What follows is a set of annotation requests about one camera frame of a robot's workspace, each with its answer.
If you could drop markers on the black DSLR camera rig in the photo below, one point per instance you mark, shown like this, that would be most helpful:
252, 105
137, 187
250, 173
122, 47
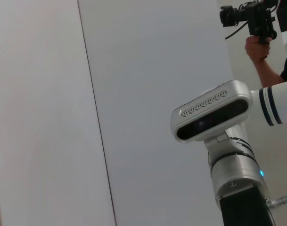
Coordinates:
256, 18

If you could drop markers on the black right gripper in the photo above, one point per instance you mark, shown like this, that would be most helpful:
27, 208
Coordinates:
244, 209

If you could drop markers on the person's bare forearm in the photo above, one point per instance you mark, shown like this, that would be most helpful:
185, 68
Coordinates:
268, 74

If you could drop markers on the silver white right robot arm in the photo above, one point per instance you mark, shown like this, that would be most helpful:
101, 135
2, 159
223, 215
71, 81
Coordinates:
235, 169

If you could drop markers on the person's bare hand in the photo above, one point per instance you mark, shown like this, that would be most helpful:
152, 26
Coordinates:
256, 50

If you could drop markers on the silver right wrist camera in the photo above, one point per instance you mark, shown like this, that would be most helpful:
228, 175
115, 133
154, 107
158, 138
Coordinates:
211, 115

